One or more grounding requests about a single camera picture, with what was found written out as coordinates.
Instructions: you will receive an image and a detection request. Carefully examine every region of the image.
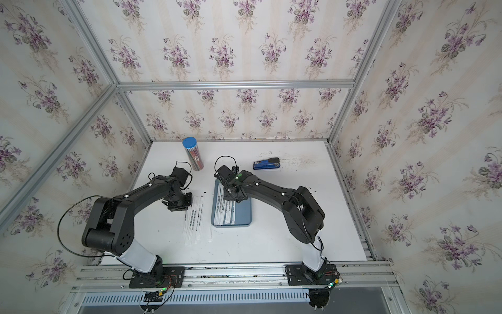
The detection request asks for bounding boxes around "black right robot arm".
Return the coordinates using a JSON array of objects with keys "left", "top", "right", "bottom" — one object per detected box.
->
[{"left": 214, "top": 166, "right": 326, "bottom": 273}]

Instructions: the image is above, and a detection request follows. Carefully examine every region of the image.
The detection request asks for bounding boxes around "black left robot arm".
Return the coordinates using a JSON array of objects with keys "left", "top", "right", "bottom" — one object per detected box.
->
[{"left": 82, "top": 167, "right": 193, "bottom": 277}]

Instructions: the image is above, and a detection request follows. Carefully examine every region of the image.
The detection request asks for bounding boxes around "blue storage tray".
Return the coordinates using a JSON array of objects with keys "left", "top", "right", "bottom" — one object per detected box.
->
[{"left": 211, "top": 179, "right": 252, "bottom": 228}]

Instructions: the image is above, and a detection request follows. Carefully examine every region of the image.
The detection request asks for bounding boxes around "blue stapler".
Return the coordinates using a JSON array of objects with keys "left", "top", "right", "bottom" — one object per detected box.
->
[{"left": 252, "top": 157, "right": 281, "bottom": 170}]

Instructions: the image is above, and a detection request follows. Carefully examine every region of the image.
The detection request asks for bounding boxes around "clear tube of coloured pencils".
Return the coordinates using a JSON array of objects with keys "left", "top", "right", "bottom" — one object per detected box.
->
[{"left": 182, "top": 137, "right": 204, "bottom": 171}]

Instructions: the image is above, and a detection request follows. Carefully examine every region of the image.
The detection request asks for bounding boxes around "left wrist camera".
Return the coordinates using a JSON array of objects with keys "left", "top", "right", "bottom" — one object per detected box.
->
[{"left": 170, "top": 167, "right": 193, "bottom": 189}]

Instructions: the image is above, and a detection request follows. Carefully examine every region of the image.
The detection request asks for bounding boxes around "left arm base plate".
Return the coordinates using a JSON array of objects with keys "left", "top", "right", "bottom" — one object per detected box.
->
[{"left": 129, "top": 256, "right": 186, "bottom": 289}]

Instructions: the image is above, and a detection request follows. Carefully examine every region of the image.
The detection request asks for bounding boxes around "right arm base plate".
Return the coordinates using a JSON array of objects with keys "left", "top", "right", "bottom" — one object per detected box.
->
[{"left": 284, "top": 262, "right": 342, "bottom": 288}]

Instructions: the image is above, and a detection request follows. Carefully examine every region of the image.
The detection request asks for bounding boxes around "aluminium mounting rail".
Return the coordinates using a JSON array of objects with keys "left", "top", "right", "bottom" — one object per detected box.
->
[{"left": 70, "top": 261, "right": 399, "bottom": 293}]

